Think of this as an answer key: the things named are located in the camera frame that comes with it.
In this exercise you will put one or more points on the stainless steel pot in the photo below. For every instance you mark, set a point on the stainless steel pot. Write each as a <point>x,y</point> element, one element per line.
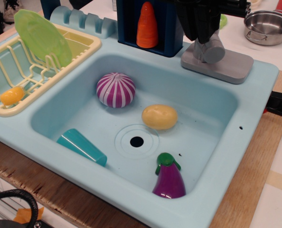
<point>264,27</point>

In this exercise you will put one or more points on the dark blue utensil holder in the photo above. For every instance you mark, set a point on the dark blue utensil holder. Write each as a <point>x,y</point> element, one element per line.
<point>170,31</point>

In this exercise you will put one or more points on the orange tape piece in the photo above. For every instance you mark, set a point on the orange tape piece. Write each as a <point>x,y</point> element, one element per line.
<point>24,215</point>

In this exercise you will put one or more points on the yellow dish rack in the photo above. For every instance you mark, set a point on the yellow dish rack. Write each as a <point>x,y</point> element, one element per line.
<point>20,67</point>

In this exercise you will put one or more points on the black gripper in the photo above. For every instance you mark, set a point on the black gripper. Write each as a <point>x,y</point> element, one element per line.
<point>208,16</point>

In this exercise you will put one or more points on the purple striped toy onion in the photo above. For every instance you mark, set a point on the purple striped toy onion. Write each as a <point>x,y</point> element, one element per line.
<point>116,90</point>

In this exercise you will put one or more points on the purple toy eggplant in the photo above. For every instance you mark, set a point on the purple toy eggplant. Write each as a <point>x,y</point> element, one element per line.
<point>170,183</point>

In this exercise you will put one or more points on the light blue toy sink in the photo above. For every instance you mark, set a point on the light blue toy sink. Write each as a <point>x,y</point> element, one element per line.
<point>216,121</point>

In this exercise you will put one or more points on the wooden board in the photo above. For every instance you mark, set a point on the wooden board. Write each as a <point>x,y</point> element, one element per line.
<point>242,205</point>

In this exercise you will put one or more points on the yellow toy potato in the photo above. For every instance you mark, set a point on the yellow toy potato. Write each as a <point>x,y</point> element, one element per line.
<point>159,116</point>

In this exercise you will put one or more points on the white sneaker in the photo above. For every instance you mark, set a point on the white sneaker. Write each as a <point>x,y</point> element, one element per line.
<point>11,7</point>

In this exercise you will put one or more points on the teal plastic cup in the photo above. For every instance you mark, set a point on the teal plastic cup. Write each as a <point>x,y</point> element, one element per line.
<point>75,141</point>

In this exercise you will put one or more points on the grey toy faucet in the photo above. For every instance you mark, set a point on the grey toy faucet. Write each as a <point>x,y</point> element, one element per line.
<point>213,60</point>

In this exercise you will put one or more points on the yellow toy lemon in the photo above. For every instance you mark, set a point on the yellow toy lemon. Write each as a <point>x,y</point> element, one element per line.
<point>12,95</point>

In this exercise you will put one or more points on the green cutting board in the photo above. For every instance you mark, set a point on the green cutting board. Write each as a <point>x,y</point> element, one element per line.
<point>223,21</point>

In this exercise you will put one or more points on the black clamp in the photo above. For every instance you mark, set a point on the black clamp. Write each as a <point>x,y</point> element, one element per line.
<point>274,104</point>

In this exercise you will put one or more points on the orange toy carrot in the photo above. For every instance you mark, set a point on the orange toy carrot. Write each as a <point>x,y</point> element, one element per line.
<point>147,30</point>

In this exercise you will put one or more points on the green plastic plate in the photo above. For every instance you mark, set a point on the green plastic plate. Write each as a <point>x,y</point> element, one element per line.
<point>42,37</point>

